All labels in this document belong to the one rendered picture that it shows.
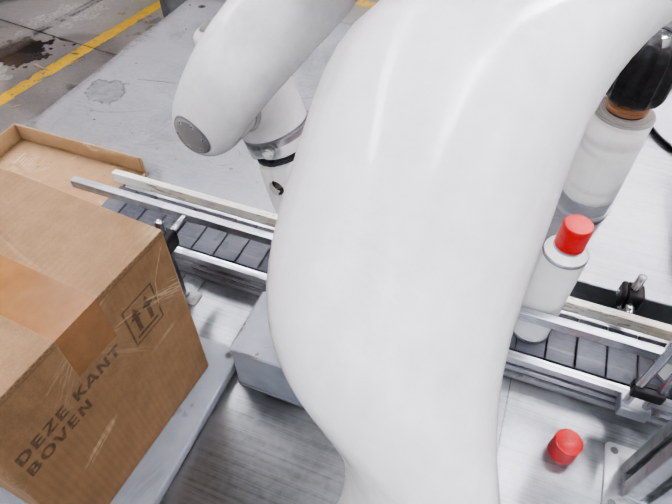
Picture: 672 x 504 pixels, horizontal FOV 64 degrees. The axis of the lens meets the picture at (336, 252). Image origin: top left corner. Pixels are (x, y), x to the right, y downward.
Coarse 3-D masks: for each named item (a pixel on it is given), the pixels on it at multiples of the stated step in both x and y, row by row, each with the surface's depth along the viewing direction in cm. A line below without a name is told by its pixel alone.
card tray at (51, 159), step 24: (0, 144) 106; (24, 144) 109; (48, 144) 108; (72, 144) 105; (24, 168) 104; (48, 168) 104; (72, 168) 104; (96, 168) 104; (120, 168) 104; (144, 168) 102; (72, 192) 99
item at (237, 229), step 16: (96, 192) 82; (112, 192) 81; (128, 192) 81; (160, 208) 79; (176, 208) 78; (208, 224) 77; (224, 224) 76; (240, 224) 76; (256, 240) 76; (528, 320) 67; (544, 320) 66; (560, 320) 65; (576, 336) 65; (592, 336) 64; (608, 336) 64; (624, 336) 64; (640, 352) 63; (656, 352) 62
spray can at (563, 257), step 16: (576, 224) 59; (592, 224) 59; (560, 240) 60; (576, 240) 59; (544, 256) 62; (560, 256) 61; (576, 256) 61; (544, 272) 63; (560, 272) 62; (576, 272) 62; (528, 288) 67; (544, 288) 65; (560, 288) 64; (528, 304) 68; (544, 304) 66; (560, 304) 66; (528, 336) 72; (544, 336) 72
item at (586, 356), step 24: (144, 216) 89; (168, 216) 89; (216, 216) 89; (192, 240) 85; (216, 240) 85; (240, 240) 85; (240, 264) 82; (264, 264) 82; (552, 336) 74; (552, 360) 71; (576, 360) 71; (600, 360) 71; (624, 360) 71; (648, 360) 71; (624, 384) 69
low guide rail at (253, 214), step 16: (128, 176) 90; (160, 192) 90; (176, 192) 88; (192, 192) 87; (224, 208) 86; (240, 208) 85; (256, 208) 85; (272, 224) 85; (576, 304) 73; (592, 304) 73; (608, 320) 73; (624, 320) 72; (640, 320) 71; (656, 336) 71
